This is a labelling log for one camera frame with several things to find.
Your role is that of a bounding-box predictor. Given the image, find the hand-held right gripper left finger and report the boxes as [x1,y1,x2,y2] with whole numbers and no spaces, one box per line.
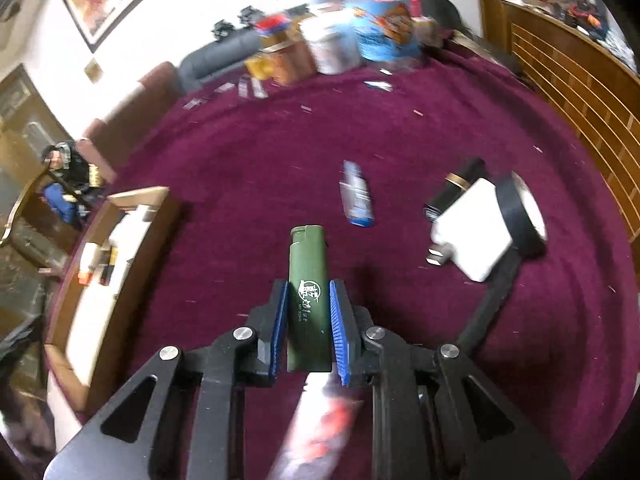
[42,280,291,480]

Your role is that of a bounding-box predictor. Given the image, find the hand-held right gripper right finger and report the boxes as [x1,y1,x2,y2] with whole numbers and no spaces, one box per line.
[327,280,571,480]

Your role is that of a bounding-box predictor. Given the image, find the green lighter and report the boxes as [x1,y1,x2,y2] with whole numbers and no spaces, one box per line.
[286,225,333,373]

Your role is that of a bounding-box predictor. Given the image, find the wooden tray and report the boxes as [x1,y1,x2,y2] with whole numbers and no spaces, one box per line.
[44,186,182,413]

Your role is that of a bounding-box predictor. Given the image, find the orange white packet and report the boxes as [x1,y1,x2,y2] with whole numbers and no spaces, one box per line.
[267,372,363,480]

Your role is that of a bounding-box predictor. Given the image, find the blue white small object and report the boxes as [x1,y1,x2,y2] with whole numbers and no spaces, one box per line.
[339,160,376,228]

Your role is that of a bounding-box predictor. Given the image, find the white power adapter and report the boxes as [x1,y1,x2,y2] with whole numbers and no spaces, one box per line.
[425,177,516,283]

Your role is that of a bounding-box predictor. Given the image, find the black cylinder gold band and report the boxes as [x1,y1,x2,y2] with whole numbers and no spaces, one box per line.
[424,157,487,218]

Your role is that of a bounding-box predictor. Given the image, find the small orange item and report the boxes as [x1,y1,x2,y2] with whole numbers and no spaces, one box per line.
[77,242,98,286]

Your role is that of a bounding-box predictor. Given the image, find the black tape roll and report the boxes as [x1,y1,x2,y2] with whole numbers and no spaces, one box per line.
[495,171,548,258]

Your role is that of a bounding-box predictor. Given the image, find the metal tweezers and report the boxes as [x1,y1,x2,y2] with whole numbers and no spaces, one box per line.
[237,75,266,98]

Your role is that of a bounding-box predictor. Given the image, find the amber plastic jar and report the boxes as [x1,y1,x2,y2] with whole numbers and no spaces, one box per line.
[270,42,318,87]

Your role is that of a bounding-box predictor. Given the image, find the maroon armchair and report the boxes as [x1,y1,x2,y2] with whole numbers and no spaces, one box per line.
[82,61,183,181]

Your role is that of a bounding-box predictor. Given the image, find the dark sofa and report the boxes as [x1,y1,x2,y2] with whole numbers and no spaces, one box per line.
[179,27,261,95]

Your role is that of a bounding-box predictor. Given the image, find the white labelled jar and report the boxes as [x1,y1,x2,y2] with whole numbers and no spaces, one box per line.
[300,10,362,76]

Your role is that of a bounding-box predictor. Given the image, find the red lid jar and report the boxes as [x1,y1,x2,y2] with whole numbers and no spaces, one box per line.
[257,15,291,36]

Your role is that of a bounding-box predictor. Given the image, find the large cartoon label jar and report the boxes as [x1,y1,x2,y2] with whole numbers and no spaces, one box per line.
[345,0,423,63]

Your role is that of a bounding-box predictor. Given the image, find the cream tape roll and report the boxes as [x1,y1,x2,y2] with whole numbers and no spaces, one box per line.
[412,15,441,46]

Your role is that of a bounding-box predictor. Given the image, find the wooden brick pattern counter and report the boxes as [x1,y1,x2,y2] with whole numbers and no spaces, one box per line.
[472,0,640,241]

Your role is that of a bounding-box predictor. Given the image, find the black chair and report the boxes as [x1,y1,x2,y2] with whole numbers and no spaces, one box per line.
[415,0,481,41]

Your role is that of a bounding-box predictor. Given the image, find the pile of counter clutter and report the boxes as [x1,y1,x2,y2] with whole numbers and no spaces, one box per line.
[500,0,631,61]

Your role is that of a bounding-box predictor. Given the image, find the black handle tool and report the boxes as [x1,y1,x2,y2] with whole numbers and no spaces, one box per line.
[457,252,521,356]

